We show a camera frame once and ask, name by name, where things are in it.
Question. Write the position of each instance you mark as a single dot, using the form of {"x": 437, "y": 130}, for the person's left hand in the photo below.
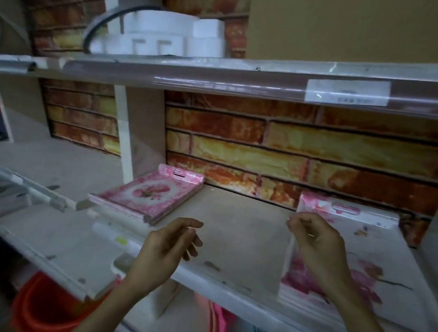
{"x": 158, "y": 259}

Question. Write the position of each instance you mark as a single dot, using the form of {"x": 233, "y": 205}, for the pink plastic scoop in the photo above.
{"x": 219, "y": 328}

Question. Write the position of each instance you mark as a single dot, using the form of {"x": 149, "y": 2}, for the white tray with pink print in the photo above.
{"x": 396, "y": 260}

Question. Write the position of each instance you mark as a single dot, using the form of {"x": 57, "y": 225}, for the large plain cardboard box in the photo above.
{"x": 354, "y": 26}

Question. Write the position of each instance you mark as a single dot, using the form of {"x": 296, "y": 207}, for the grey curved band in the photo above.
{"x": 95, "y": 26}

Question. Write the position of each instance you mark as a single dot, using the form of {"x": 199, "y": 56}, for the stack of pink floral trays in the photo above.
{"x": 149, "y": 195}

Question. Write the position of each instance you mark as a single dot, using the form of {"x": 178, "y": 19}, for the person's right hand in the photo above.
{"x": 323, "y": 253}

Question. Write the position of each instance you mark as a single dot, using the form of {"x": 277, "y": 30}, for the red plastic basket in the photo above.
{"x": 44, "y": 309}

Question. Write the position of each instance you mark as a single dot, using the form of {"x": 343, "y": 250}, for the round white styrofoam block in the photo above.
{"x": 158, "y": 36}

